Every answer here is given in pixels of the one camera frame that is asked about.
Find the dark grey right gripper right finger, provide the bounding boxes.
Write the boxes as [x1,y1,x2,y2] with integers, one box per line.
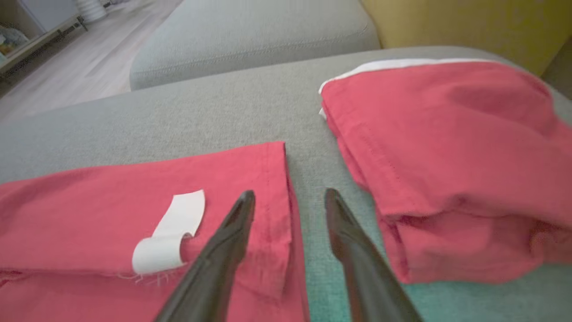
[325,188,423,322]

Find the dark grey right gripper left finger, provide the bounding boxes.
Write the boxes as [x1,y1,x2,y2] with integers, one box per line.
[154,190,256,322]

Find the red garment with white label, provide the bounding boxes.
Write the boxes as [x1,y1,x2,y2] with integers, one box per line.
[0,141,311,322]

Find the red garment with white trim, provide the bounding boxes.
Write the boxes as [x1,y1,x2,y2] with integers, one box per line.
[318,58,572,284]

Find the grey sofa seat cushion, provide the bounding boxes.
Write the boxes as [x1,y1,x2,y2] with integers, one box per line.
[130,0,381,91]
[0,45,572,322]

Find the large yellow sofa back cushion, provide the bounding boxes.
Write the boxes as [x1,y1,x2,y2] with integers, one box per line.
[360,0,572,76]

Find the long low TV cabinet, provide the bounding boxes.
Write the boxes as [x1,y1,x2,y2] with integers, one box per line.
[0,0,88,76]

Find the white ribbed cylinder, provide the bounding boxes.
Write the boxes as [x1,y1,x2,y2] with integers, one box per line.
[74,0,108,23]

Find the grey cabinet door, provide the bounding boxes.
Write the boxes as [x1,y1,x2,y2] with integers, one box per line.
[20,0,81,34]

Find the bundle of items in cabinet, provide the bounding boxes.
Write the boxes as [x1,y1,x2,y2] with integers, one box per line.
[0,25,29,56]

